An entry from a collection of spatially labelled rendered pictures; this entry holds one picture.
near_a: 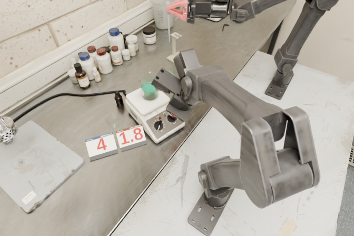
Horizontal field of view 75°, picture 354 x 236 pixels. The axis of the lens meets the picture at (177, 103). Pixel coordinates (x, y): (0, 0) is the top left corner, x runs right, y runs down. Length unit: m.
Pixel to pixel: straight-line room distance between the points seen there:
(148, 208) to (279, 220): 0.36
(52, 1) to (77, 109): 0.44
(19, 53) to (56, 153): 0.43
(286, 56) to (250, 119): 0.66
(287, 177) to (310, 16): 0.66
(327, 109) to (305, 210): 0.44
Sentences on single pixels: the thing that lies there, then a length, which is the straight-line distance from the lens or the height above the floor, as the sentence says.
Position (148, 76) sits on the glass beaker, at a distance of 0.81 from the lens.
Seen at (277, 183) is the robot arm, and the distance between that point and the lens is 0.35.
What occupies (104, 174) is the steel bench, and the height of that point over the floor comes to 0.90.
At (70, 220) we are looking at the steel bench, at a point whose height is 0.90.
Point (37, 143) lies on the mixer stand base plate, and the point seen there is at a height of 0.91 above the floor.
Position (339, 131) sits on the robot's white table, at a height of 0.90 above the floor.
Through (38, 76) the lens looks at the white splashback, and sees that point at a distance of 1.10.
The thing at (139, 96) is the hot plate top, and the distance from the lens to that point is 0.84.
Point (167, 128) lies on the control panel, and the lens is 0.80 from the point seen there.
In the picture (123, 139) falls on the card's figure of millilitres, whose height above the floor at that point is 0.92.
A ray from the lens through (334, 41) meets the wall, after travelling 2.09.
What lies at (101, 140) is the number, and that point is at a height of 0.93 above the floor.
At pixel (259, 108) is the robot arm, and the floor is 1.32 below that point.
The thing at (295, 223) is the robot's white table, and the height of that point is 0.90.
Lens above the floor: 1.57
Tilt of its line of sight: 46 degrees down
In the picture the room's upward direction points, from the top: straight up
